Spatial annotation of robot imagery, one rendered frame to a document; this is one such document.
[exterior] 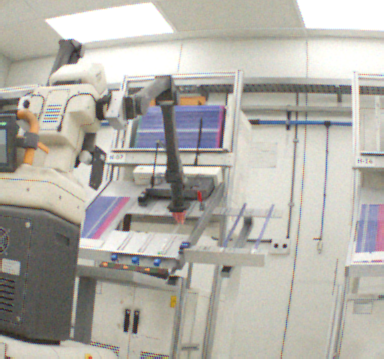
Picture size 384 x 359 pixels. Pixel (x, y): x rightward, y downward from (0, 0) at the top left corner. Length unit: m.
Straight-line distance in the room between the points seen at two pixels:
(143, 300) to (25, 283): 1.43
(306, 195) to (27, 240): 3.21
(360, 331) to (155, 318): 1.07
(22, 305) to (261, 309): 3.06
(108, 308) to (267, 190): 2.03
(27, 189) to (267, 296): 3.06
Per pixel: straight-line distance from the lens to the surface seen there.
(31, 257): 1.57
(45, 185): 1.59
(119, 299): 2.98
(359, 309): 2.66
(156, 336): 2.89
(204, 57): 5.19
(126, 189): 3.23
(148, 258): 2.60
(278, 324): 4.38
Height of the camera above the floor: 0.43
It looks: 16 degrees up
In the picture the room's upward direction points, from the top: 7 degrees clockwise
